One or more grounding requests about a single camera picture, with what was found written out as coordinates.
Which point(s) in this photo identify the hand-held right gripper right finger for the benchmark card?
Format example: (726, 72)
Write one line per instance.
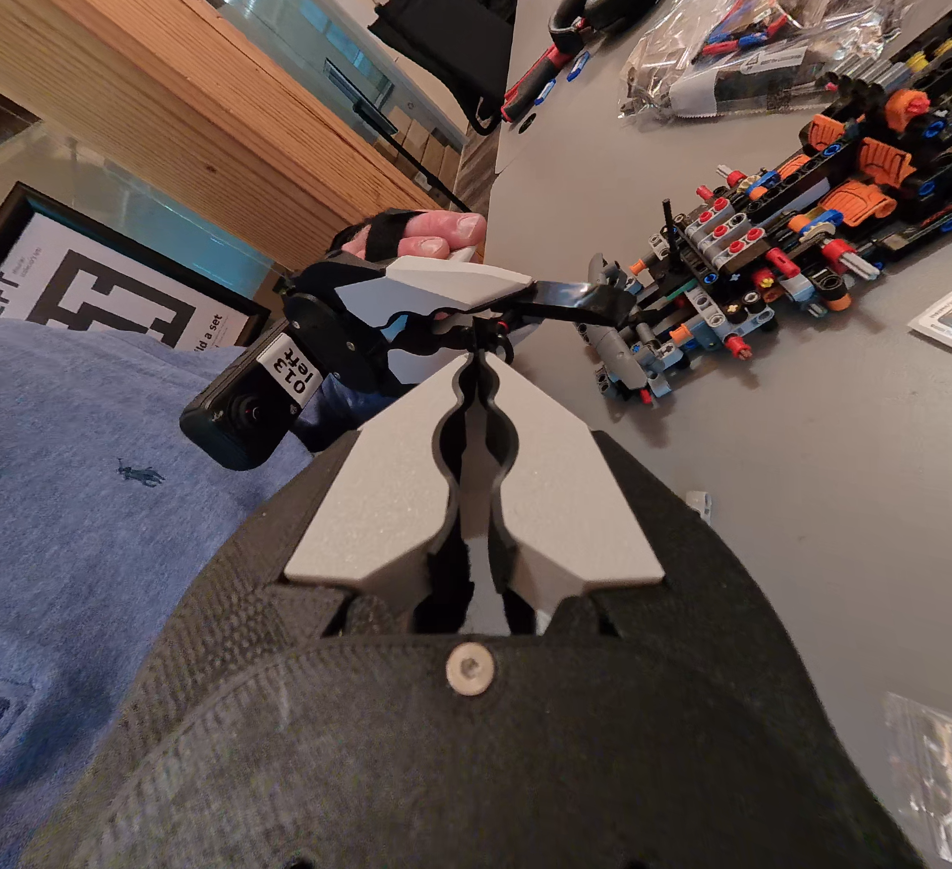
(587, 504)

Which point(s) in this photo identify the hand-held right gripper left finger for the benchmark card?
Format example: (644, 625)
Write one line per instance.
(372, 512)

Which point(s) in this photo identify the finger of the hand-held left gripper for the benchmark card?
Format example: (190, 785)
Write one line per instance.
(446, 281)
(416, 367)

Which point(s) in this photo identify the black curved lego panel assembly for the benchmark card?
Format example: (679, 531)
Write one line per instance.
(580, 300)

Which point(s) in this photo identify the partly built lego car model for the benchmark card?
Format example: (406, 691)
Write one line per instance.
(781, 236)

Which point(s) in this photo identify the lego sticker sheet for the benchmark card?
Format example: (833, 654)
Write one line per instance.
(935, 322)

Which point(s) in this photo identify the white straight lego beam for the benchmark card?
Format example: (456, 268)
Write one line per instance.
(699, 504)

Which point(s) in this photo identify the clear bag of lego parts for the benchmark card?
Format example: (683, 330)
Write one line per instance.
(781, 13)

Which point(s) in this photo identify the person's left hand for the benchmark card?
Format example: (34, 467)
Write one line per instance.
(446, 229)

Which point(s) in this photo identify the framed marker sign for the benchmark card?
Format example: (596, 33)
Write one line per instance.
(111, 289)

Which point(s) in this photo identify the black fabric chair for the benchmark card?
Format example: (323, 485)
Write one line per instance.
(446, 43)

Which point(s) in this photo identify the wooden furniture panel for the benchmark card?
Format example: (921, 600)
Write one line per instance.
(186, 88)

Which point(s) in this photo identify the small clear plastic bag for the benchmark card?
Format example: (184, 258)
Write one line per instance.
(922, 772)

